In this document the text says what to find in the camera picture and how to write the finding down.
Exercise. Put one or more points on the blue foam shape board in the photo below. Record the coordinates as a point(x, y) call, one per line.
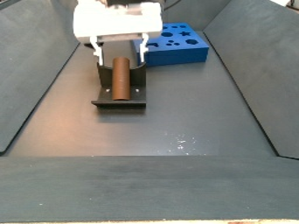
point(178, 46)

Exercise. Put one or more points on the black curved cradle stand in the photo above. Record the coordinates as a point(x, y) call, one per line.
point(137, 88)

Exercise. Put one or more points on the brown cylinder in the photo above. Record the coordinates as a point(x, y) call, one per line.
point(121, 79)

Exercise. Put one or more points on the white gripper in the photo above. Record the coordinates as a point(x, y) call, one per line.
point(117, 22)

